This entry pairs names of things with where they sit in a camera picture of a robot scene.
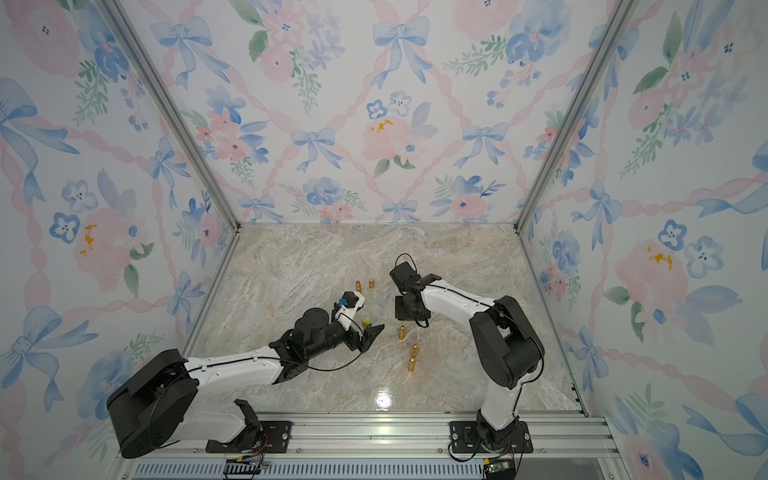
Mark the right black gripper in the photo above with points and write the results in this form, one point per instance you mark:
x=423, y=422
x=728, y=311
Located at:
x=400, y=314

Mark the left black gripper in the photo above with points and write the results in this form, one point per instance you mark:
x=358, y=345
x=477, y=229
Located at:
x=354, y=342

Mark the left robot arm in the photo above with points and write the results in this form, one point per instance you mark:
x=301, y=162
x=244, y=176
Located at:
x=168, y=400

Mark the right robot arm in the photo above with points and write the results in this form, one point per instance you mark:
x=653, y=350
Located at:
x=509, y=350

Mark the green circuit board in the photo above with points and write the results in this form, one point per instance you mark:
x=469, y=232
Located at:
x=499, y=469

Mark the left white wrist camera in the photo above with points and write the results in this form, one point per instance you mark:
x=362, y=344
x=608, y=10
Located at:
x=346, y=307

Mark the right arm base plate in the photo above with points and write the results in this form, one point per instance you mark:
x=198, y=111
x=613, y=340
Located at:
x=474, y=437

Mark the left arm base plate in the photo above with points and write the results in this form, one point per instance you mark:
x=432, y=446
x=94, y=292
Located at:
x=268, y=437

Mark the black connector with wires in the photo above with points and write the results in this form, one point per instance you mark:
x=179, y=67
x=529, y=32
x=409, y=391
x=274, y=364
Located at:
x=246, y=469

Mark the aluminium front rail frame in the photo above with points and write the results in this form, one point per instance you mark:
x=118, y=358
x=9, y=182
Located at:
x=387, y=445

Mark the left aluminium corner post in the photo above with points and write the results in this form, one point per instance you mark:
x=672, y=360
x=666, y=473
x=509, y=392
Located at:
x=118, y=20

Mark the aluminium corner post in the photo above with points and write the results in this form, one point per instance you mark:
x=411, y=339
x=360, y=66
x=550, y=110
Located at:
x=615, y=28
x=118, y=20

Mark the right aluminium corner post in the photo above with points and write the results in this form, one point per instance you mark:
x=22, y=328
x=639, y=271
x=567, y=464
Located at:
x=615, y=28

